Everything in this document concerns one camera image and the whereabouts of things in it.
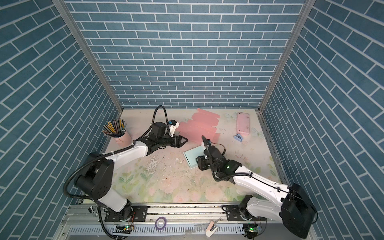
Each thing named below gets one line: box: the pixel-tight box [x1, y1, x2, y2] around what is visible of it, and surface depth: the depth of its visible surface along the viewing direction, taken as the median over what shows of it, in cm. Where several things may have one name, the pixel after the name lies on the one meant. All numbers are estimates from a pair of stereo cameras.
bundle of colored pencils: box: [102, 118, 127, 137], surface depth 95 cm
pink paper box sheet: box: [177, 108, 221, 145], surface depth 117 cm
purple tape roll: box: [155, 216, 167, 231], surface depth 72 cm
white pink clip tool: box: [205, 220, 219, 238], surface depth 69 cm
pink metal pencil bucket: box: [112, 128, 132, 148], surface depth 96 cm
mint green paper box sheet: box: [183, 145, 205, 170], surface depth 93 cm
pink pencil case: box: [236, 112, 250, 136], surface depth 113 cm
